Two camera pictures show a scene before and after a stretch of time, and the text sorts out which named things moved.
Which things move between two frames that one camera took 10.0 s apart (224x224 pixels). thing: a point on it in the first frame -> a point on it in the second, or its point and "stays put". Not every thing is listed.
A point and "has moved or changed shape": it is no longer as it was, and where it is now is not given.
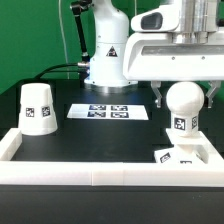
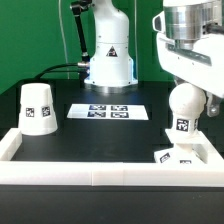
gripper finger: [213, 85] -> [213, 104]
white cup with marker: [37, 112] stays put
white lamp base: [186, 150] stays put
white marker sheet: [107, 111] stays put
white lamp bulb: [184, 100] has moved or changed shape
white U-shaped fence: [109, 173] stays put
